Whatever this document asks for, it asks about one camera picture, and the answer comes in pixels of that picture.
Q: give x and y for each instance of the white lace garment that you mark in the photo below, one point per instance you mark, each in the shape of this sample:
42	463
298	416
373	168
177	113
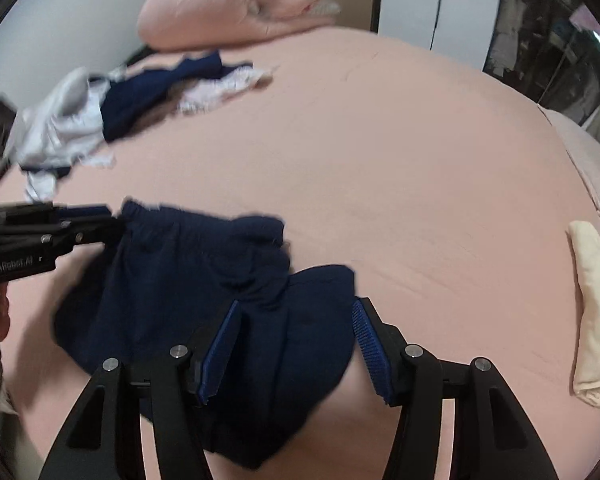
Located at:
220	90

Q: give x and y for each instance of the navy garment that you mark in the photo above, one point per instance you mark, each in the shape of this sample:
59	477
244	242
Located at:
140	97

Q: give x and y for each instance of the white satin garment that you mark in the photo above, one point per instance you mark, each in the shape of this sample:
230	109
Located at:
60	130

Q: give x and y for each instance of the navy shorts with silver stripes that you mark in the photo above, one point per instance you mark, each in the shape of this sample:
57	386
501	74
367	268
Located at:
180	300

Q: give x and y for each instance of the dark glass cabinet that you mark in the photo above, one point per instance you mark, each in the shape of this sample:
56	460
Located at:
545	35

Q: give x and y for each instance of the folded pink blanket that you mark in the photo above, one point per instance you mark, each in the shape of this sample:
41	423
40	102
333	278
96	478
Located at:
220	5

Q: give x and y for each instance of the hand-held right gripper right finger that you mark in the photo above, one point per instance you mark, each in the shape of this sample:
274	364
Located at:
372	350

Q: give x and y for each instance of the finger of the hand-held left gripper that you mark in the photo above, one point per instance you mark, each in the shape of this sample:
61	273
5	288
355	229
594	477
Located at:
87	211
102	232

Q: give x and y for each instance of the cream cloth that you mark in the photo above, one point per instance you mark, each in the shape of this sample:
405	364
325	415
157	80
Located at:
597	310

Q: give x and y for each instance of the pink bed sheet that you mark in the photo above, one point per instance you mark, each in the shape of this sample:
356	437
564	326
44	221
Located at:
405	185

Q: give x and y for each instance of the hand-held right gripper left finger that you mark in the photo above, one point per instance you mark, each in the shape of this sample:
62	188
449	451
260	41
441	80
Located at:
220	355

